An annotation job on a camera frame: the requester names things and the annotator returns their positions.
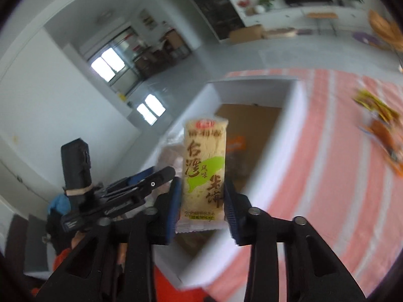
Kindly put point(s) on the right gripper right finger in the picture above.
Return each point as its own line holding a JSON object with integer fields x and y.
{"x": 313, "y": 271}

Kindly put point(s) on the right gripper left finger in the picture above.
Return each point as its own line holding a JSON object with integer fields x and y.
{"x": 114, "y": 261}

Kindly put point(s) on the rice cracker packet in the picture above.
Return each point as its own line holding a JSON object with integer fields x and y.
{"x": 203, "y": 174}

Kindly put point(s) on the striped orange tablecloth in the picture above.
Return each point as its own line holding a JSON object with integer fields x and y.
{"x": 319, "y": 163}

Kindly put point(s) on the orange snack bag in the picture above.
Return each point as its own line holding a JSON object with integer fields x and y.
{"x": 390, "y": 140}

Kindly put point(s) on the white storage box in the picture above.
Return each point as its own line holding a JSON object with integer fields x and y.
{"x": 269, "y": 112}

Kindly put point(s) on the small yellow snack packet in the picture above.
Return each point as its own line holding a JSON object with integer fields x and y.
{"x": 376, "y": 106}

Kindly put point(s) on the dark wooden cabinet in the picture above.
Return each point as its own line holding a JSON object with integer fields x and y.
{"x": 221, "y": 15}

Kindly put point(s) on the orange lounge chair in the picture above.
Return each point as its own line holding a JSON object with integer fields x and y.
{"x": 388, "y": 31}

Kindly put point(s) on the red flower vase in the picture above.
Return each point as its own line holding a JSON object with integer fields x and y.
{"x": 243, "y": 5}

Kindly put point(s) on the small wooden bench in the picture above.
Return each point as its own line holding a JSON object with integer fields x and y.
{"x": 319, "y": 16}

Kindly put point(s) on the white TV cabinet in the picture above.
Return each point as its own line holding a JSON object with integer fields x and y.
{"x": 350, "y": 19}

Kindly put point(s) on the potted plant left of TV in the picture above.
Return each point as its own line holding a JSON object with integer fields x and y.
{"x": 266, "y": 4}

